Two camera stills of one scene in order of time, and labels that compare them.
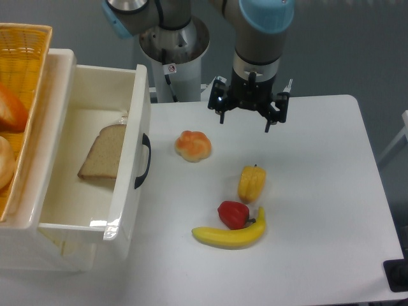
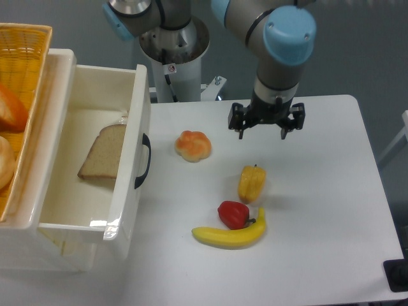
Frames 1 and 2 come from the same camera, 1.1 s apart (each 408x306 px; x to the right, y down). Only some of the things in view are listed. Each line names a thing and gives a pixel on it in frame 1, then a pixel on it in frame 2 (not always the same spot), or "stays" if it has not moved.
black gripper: (244, 92) → (259, 112)
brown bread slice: (103, 157) stays
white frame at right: (403, 132) stays
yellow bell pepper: (251, 182) stays
